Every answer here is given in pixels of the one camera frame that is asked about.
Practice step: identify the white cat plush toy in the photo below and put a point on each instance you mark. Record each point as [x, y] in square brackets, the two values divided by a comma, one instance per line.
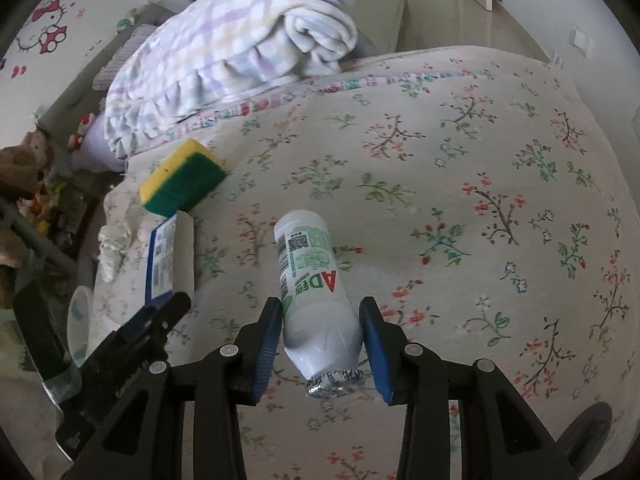
[82, 127]

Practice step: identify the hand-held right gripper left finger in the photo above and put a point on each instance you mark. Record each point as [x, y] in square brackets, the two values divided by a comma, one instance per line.
[265, 345]

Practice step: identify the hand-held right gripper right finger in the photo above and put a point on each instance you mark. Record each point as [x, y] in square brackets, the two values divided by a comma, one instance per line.
[375, 350]

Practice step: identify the plaid quilt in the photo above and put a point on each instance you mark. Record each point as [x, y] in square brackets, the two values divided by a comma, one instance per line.
[225, 25]

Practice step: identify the plaid pillow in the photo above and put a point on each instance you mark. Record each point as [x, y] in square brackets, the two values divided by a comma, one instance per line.
[120, 57]

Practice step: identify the purple bed sheet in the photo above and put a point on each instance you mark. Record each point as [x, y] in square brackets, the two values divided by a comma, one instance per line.
[95, 155]

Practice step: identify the pile of colourful toys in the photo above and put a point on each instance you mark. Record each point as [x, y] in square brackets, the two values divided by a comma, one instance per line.
[47, 205]

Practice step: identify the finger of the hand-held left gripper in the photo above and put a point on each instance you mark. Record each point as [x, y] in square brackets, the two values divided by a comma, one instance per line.
[160, 317]

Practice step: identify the grey chair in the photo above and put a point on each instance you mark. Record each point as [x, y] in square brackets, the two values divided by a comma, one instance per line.
[40, 245]

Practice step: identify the brown plush blanket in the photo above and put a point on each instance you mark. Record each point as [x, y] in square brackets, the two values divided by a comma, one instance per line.
[17, 165]

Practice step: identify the white plastic bin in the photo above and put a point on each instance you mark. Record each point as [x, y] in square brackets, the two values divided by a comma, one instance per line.
[79, 320]

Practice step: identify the blue box with white label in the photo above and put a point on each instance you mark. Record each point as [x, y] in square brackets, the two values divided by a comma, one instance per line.
[162, 255]

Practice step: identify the grey bed headboard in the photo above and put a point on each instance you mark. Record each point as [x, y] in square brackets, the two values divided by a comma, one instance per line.
[65, 105]

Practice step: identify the cartoon cat wall sticker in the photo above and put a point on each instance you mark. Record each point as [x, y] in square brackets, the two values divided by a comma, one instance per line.
[50, 35]

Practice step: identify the white wall switch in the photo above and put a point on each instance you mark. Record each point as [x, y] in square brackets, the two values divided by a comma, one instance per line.
[581, 42]

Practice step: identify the floral bed cover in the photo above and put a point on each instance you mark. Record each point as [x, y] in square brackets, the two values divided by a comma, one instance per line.
[450, 185]

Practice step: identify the yellow green sponge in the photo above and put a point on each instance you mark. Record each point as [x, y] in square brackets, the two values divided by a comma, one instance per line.
[190, 185]

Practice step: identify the white plastic bottle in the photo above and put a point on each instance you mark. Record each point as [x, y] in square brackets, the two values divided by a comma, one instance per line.
[315, 320]

